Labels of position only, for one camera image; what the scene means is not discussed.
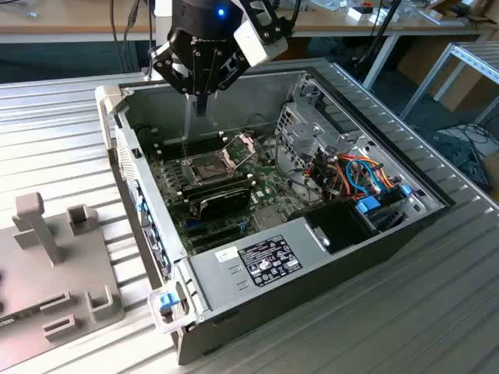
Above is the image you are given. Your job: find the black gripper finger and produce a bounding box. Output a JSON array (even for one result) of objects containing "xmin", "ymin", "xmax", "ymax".
[
  {"xmin": 149, "ymin": 41, "xmax": 203, "ymax": 118},
  {"xmin": 201, "ymin": 48, "xmax": 251, "ymax": 118}
]

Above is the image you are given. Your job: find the CPU socket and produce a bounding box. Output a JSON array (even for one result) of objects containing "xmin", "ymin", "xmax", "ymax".
[{"xmin": 184, "ymin": 150, "xmax": 232, "ymax": 185}]

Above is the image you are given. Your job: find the black RAM slot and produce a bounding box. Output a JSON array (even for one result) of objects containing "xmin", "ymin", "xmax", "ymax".
[
  {"xmin": 182, "ymin": 176, "xmax": 253, "ymax": 196},
  {"xmin": 181, "ymin": 173, "xmax": 250, "ymax": 192},
  {"xmin": 157, "ymin": 143, "xmax": 228, "ymax": 161},
  {"xmin": 186, "ymin": 183, "xmax": 257, "ymax": 203},
  {"xmin": 155, "ymin": 135, "xmax": 225, "ymax": 150},
  {"xmin": 156, "ymin": 139, "xmax": 227, "ymax": 155},
  {"xmin": 184, "ymin": 179, "xmax": 256, "ymax": 200},
  {"xmin": 154, "ymin": 132, "xmax": 224, "ymax": 144}
]

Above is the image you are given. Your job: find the metal drive cage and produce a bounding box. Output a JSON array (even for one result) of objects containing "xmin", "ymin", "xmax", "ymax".
[{"xmin": 274, "ymin": 69, "xmax": 377, "ymax": 175}]

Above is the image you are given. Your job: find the wooden desk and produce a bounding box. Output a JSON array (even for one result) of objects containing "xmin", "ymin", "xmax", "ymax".
[{"xmin": 0, "ymin": 0, "xmax": 499, "ymax": 90}]

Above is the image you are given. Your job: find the green motherboard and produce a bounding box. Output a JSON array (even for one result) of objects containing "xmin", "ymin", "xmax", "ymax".
[{"xmin": 147, "ymin": 130, "xmax": 327, "ymax": 256}]

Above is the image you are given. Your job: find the small white box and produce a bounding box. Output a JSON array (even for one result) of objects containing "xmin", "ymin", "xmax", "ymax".
[{"xmin": 345, "ymin": 5, "xmax": 401, "ymax": 24}]

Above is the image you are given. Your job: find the silver chipset heat sink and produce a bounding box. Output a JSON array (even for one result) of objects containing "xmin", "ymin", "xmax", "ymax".
[{"xmin": 252, "ymin": 205, "xmax": 285, "ymax": 231}]

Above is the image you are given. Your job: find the black stand pole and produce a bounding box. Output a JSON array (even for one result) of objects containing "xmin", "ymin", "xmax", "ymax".
[{"xmin": 352, "ymin": 0, "xmax": 404, "ymax": 81}]

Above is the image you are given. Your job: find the black expansion slot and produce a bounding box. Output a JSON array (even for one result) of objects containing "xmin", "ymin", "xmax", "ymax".
[
  {"xmin": 191, "ymin": 232, "xmax": 245, "ymax": 251},
  {"xmin": 189, "ymin": 224, "xmax": 242, "ymax": 241}
]

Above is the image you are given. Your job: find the brown cardboard box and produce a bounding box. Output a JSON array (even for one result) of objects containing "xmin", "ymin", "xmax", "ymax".
[
  {"xmin": 396, "ymin": 35, "xmax": 499, "ymax": 113},
  {"xmin": 480, "ymin": 150, "xmax": 499, "ymax": 192}
]

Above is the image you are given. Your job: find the black plastic air shroud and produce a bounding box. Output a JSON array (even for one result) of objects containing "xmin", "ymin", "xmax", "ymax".
[{"xmin": 287, "ymin": 196, "xmax": 381, "ymax": 256}]

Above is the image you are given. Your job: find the black rating label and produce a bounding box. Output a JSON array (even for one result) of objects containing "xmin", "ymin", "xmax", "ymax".
[{"xmin": 236, "ymin": 233, "xmax": 304, "ymax": 288}]

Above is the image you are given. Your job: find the silver power supply unit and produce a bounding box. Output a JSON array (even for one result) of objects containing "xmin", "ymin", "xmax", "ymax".
[{"xmin": 186, "ymin": 216, "xmax": 333, "ymax": 313}]

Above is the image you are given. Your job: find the grey parts rack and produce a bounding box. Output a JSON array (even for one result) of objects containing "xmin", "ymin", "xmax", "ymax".
[{"xmin": 0, "ymin": 191, "xmax": 126, "ymax": 373}]

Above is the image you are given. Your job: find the blue case latch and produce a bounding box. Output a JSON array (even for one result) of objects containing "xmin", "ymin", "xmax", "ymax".
[{"xmin": 157, "ymin": 292, "xmax": 175, "ymax": 313}]

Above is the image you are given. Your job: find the open black PC case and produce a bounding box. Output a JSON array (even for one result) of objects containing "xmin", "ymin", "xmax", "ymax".
[{"xmin": 95, "ymin": 65, "xmax": 457, "ymax": 366}]

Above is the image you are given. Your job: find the green RAM stick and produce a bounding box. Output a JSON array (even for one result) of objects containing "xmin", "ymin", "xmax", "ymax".
[{"xmin": 0, "ymin": 305, "xmax": 43, "ymax": 325}]

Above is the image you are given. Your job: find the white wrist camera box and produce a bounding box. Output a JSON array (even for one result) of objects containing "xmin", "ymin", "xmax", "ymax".
[{"xmin": 232, "ymin": 17, "xmax": 289, "ymax": 68}]

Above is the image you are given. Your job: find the grey cable with plug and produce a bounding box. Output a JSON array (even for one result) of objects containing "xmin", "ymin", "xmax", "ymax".
[{"xmin": 123, "ymin": 0, "xmax": 142, "ymax": 75}]

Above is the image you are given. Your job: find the black camera bracket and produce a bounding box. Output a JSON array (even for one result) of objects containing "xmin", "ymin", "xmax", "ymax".
[{"xmin": 242, "ymin": 0, "xmax": 294, "ymax": 40}]

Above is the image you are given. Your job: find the black thick cable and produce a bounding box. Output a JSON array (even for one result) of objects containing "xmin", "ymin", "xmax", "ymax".
[{"xmin": 288, "ymin": 0, "xmax": 303, "ymax": 30}]

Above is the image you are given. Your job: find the blue wire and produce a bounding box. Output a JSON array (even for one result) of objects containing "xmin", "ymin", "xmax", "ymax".
[{"xmin": 344, "ymin": 155, "xmax": 385, "ymax": 198}]

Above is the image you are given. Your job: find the aluminium frame table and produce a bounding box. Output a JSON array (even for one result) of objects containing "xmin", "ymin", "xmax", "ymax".
[{"xmin": 400, "ymin": 41, "xmax": 499, "ymax": 126}]

